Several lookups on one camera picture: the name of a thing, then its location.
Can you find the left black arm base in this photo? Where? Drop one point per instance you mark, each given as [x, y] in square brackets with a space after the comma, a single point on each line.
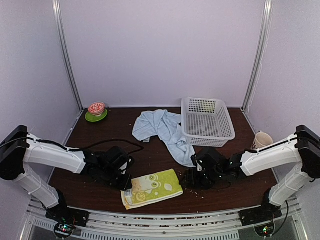
[63, 214]

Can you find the red patterned bowl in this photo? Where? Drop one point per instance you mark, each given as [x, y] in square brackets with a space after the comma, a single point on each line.
[97, 109]

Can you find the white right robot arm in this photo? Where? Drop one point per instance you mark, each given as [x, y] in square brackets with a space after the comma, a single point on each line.
[301, 148]

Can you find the beige patterned mug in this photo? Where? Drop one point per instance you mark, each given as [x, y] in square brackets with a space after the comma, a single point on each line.
[261, 140]

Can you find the left aluminium frame post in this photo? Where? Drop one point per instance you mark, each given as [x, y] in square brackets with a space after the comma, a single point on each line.
[65, 53]

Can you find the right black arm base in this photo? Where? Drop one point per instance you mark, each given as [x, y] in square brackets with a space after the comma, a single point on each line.
[265, 212]

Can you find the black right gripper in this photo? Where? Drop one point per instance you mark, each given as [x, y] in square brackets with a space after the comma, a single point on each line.
[194, 181]

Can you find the green patterned towel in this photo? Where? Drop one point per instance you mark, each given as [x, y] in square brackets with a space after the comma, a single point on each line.
[151, 189]

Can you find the right aluminium frame post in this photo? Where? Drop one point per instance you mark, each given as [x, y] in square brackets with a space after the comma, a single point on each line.
[261, 47]

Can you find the light blue towel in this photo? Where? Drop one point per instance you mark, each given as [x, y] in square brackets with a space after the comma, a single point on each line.
[166, 126]

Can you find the green plate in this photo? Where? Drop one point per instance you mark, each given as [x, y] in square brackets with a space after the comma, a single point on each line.
[93, 118]

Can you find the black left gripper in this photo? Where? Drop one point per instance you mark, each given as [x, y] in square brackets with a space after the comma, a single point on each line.
[124, 185]

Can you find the aluminium frame post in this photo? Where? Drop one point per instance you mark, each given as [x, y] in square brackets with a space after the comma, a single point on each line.
[65, 53]
[261, 47]

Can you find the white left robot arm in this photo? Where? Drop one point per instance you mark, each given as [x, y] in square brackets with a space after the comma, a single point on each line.
[20, 149]

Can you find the white plastic basket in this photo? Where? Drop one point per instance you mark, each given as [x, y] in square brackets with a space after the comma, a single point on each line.
[206, 122]

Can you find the aluminium front rail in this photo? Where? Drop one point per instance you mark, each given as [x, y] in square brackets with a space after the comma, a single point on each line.
[217, 225]

